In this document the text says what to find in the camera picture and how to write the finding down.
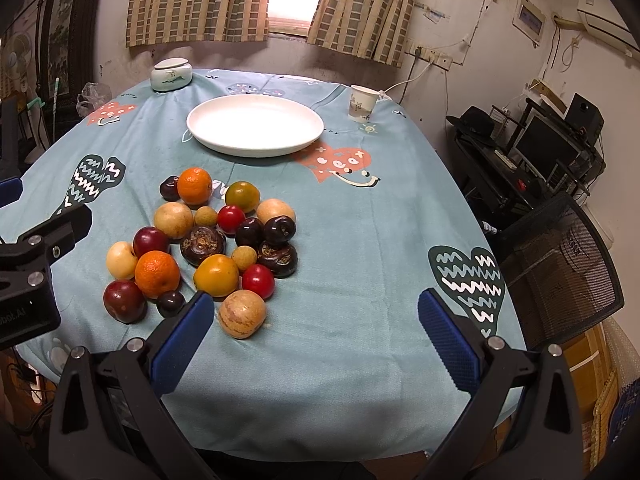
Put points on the red plum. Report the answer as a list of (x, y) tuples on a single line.
[(150, 239), (124, 301)]

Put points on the crumpled plastic bag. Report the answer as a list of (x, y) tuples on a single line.
[(91, 97)]

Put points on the computer monitor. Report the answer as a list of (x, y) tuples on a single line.
[(545, 149)]

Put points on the wall power strip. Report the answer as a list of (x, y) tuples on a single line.
[(437, 58)]

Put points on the speckled tan round fruit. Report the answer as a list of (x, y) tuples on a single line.
[(242, 313)]

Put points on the large tan round fruit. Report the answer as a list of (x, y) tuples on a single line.
[(174, 219)]

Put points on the white paper cup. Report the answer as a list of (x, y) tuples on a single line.
[(362, 102)]

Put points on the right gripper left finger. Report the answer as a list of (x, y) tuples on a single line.
[(109, 420)]

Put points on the black speaker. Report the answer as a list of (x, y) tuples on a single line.
[(585, 118)]

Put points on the small tan longan front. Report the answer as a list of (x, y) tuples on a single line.
[(244, 256)]

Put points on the black mesh office chair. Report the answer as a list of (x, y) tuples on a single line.
[(560, 275)]

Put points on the small tan longan back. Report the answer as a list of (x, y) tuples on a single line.
[(206, 216)]

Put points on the dark framed painting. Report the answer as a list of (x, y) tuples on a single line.
[(66, 44)]

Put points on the orange mandarin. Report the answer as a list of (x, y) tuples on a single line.
[(155, 273), (195, 186)]

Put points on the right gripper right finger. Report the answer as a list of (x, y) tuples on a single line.
[(545, 437)]

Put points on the small tan longan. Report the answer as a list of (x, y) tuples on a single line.
[(206, 216), (244, 256)]

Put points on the cardboard box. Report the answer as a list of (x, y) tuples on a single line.
[(596, 384)]

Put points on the left striped curtain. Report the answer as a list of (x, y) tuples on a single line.
[(152, 22)]

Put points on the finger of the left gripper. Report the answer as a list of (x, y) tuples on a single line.
[(10, 191), (37, 249)]

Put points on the pale yellow round fruit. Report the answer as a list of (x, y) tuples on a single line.
[(121, 261)]

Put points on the red tomato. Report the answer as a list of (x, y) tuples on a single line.
[(229, 218), (260, 280)]

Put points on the teal patterned tablecloth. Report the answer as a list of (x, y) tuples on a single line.
[(314, 235)]

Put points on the large dark mangosteen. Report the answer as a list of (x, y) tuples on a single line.
[(201, 243)]

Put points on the white ceramic lidded jar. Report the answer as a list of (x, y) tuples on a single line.
[(171, 74)]

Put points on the yellow orange persimmon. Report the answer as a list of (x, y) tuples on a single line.
[(217, 275)]

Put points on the white round plate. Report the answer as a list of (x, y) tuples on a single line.
[(254, 126)]

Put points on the green yellow persimmon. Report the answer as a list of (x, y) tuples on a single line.
[(244, 195)]

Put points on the small dark plum front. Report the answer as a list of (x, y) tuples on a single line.
[(170, 303)]

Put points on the standing fan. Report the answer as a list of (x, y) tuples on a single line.
[(16, 55)]

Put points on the black computer desk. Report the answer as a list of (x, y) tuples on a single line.
[(502, 188)]

